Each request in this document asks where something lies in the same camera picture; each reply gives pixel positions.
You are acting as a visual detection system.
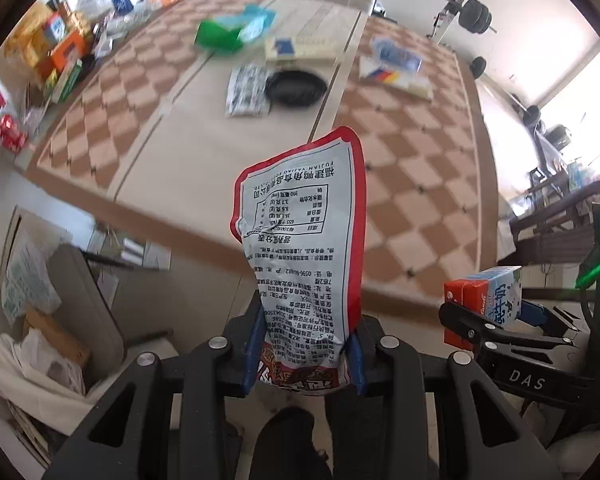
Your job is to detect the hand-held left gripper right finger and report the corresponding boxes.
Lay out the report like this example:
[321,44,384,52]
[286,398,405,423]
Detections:
[330,316,563,480]

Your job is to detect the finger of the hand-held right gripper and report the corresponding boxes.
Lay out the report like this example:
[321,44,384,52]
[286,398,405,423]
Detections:
[517,300,581,336]
[439,301,578,361]

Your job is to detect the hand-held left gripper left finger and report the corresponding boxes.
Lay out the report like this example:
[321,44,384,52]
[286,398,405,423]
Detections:
[42,291,265,480]

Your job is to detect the white and red milk carton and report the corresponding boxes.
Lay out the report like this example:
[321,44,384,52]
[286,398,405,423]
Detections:
[444,266,523,348]

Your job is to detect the red and white snack packet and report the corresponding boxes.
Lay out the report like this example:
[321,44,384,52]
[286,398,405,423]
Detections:
[230,127,368,401]

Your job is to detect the dark wooden bench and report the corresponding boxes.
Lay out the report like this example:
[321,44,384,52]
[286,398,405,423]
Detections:
[509,180,600,267]

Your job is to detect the person's foot in black sock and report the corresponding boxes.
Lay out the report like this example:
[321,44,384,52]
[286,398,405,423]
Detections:
[249,406,333,480]

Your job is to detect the grey padded chair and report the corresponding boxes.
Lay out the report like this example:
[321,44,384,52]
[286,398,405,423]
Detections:
[45,244,127,378]

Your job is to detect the brown cardboard box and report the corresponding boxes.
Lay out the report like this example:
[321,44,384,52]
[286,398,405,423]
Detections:
[22,307,92,367]

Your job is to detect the white plastic bag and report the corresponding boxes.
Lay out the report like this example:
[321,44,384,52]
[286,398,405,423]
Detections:
[0,330,93,436]

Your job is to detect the silver foil packet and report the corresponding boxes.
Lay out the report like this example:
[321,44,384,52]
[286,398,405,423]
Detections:
[225,65,272,119]

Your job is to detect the black plastic tray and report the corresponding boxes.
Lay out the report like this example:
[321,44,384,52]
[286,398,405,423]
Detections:
[264,70,328,109]

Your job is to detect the white box with coloured stripes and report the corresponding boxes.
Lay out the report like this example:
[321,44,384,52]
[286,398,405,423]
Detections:
[358,57,434,100]

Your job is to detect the barbell rack with weights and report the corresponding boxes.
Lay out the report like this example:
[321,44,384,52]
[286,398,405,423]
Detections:
[432,0,497,47]

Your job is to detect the cream box with blue label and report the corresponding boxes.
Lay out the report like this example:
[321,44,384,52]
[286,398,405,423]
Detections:
[264,35,342,66]

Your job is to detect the green plastic packet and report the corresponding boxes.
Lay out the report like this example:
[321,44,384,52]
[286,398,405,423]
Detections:
[195,17,246,53]

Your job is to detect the red drink can pack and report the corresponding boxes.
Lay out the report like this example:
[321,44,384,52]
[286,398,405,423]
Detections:
[0,112,29,154]

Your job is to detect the green and white box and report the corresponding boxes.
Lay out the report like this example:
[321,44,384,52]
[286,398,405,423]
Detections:
[50,59,85,103]

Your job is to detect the light blue plastic packet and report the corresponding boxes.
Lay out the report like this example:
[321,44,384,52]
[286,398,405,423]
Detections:
[215,4,277,42]

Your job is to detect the orange box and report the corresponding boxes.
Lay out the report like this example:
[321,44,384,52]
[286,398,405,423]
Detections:
[39,30,88,83]

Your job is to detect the yellow bag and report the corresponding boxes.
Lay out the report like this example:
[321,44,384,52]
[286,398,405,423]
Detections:
[2,2,56,68]

